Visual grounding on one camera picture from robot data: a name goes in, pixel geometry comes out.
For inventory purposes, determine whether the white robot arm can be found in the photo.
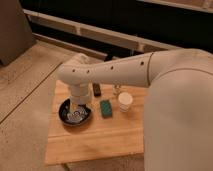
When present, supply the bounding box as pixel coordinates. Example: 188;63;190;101
58;49;213;171

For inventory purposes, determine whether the wooden table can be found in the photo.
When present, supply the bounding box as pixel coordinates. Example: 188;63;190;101
45;81;147;165

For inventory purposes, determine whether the grey cabinet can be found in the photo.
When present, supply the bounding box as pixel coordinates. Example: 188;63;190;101
0;0;36;66

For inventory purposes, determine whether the black patterned bowl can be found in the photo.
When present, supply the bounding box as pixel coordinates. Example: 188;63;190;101
58;99;92;126

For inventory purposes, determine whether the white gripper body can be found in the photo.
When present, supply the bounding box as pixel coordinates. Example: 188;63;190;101
70;84;91;105

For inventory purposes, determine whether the black rectangular block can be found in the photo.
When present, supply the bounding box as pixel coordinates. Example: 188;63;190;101
92;83;101;97

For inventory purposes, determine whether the green sponge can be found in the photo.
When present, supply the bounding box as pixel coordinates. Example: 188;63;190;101
100;100;112;118

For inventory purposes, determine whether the clear glass bottle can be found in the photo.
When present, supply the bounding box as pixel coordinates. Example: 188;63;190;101
113;85;121;96

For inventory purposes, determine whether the white ceramic cup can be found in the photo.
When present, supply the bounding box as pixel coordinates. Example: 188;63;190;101
118;92;133;112

